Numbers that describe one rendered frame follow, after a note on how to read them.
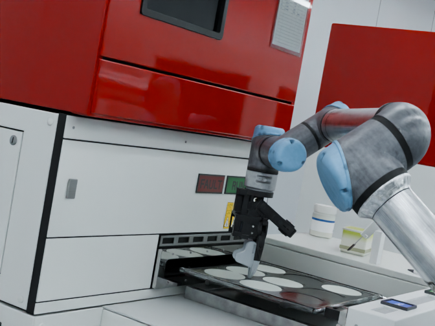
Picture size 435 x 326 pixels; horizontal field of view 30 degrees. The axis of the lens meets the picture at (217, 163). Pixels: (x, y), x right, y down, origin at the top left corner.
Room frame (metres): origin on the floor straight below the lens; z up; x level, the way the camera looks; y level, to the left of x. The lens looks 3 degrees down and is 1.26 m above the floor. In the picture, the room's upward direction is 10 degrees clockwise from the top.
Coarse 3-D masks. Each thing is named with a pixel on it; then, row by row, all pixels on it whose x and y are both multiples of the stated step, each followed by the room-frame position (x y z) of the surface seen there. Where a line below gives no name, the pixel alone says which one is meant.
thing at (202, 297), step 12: (192, 288) 1.94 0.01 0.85; (192, 300) 1.94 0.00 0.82; (204, 300) 1.92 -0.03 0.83; (216, 300) 1.90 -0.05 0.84; (228, 300) 1.88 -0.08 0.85; (240, 312) 1.86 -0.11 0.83; (252, 312) 1.84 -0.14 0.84; (264, 312) 1.83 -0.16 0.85; (264, 324) 1.83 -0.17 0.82; (276, 324) 1.81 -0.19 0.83; (288, 324) 1.79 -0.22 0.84; (300, 324) 1.78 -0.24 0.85; (312, 324) 1.78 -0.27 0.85
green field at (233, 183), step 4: (228, 180) 2.08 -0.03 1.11; (232, 180) 2.10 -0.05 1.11; (236, 180) 2.11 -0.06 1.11; (240, 180) 2.13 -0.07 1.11; (244, 180) 2.15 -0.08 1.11; (228, 184) 2.08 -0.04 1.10; (232, 184) 2.10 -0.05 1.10; (236, 184) 2.12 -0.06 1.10; (240, 184) 2.13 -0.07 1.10; (228, 188) 2.09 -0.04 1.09; (232, 188) 2.10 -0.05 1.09; (236, 188) 2.12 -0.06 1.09; (228, 192) 2.09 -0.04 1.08; (232, 192) 2.11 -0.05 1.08
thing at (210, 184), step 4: (200, 176) 1.97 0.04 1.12; (204, 176) 1.99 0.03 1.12; (208, 176) 2.00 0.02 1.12; (212, 176) 2.02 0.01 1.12; (200, 180) 1.98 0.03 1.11; (204, 180) 1.99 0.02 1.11; (208, 180) 2.01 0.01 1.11; (212, 180) 2.02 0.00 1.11; (216, 180) 2.04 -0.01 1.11; (220, 180) 2.05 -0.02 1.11; (200, 184) 1.98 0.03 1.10; (204, 184) 1.99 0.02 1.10; (208, 184) 2.01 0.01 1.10; (212, 184) 2.02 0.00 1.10; (216, 184) 2.04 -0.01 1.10; (220, 184) 2.05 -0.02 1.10; (200, 188) 1.98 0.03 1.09; (204, 188) 1.99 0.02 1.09; (208, 188) 2.01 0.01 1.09; (212, 188) 2.03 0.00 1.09; (216, 188) 2.04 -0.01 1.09; (220, 188) 2.06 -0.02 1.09
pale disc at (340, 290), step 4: (328, 288) 1.97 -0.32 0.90; (332, 288) 1.98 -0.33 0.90; (336, 288) 1.99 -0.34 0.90; (340, 288) 2.00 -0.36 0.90; (344, 288) 2.01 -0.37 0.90; (348, 288) 2.02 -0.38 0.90; (340, 292) 1.95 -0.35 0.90; (344, 292) 1.96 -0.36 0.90; (348, 292) 1.97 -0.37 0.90; (352, 292) 1.98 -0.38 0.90; (356, 292) 1.99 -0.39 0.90
